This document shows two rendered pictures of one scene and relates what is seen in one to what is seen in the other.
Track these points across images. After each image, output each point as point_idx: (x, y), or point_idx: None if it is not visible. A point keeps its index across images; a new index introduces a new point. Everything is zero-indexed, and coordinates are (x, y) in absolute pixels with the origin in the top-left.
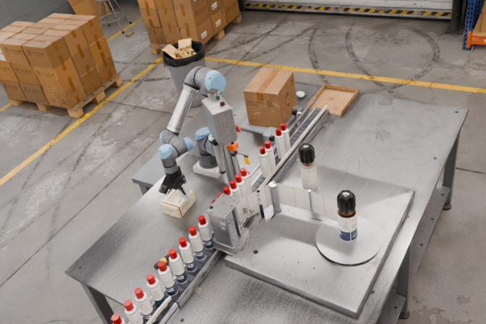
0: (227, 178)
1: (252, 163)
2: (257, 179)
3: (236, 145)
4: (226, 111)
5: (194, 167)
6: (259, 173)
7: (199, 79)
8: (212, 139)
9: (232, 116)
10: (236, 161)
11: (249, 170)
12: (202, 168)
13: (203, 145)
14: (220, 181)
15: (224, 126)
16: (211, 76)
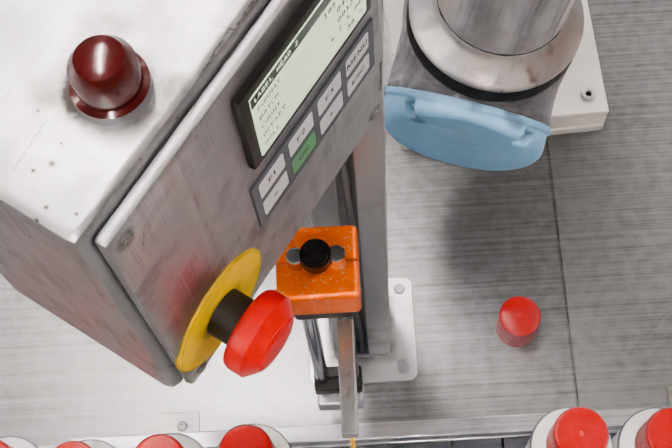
0: (428, 211)
1: (648, 273)
2: (470, 444)
3: (334, 304)
4: (24, 224)
5: None
6: (581, 386)
7: None
8: (424, 2)
9: (125, 289)
10: (610, 157)
11: (578, 295)
12: (400, 12)
13: None
14: (387, 180)
15: (25, 262)
16: None
